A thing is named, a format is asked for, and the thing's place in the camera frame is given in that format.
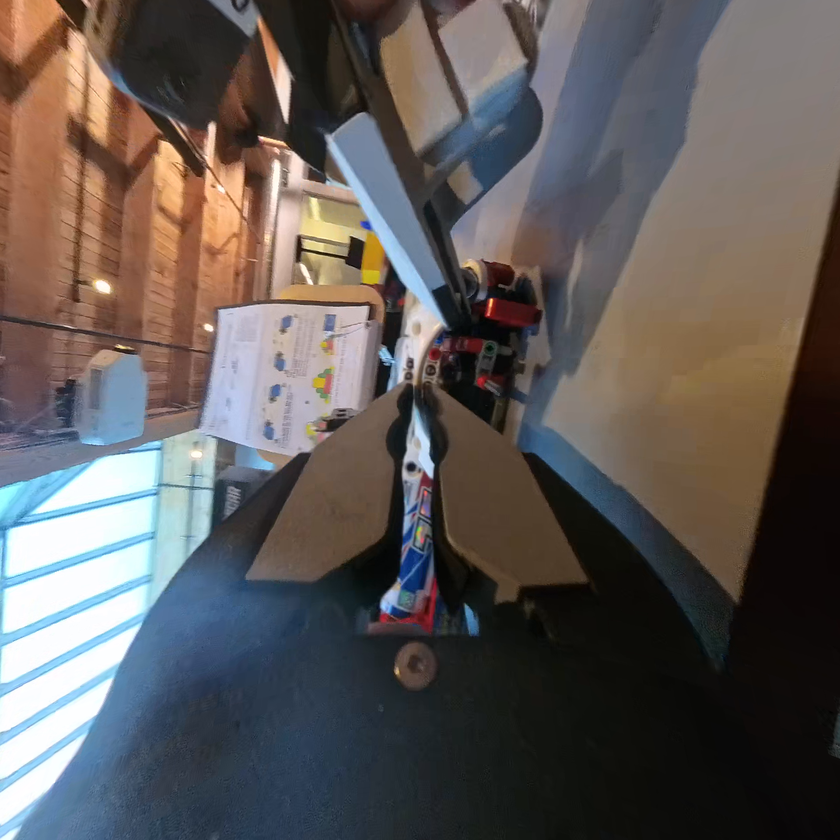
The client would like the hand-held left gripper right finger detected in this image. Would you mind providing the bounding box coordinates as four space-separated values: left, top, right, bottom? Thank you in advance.
423 384 589 605

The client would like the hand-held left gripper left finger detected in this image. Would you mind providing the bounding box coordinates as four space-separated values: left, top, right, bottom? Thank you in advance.
246 382 416 585

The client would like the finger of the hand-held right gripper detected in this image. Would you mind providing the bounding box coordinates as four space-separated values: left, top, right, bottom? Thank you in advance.
325 110 475 330
377 0 546 214

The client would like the toy brick race car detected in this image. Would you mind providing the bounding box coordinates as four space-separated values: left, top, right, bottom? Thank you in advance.
377 259 546 636

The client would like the person's right hand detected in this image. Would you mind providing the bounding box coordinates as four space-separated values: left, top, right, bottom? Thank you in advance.
220 38 291 147

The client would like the yellow plastic bin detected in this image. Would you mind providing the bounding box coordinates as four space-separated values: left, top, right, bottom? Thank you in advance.
363 230 389 290

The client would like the printed instruction sheet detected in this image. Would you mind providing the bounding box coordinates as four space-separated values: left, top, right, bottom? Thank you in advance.
199 301 383 458

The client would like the white box device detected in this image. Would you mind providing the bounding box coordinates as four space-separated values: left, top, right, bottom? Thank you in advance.
77 350 149 447

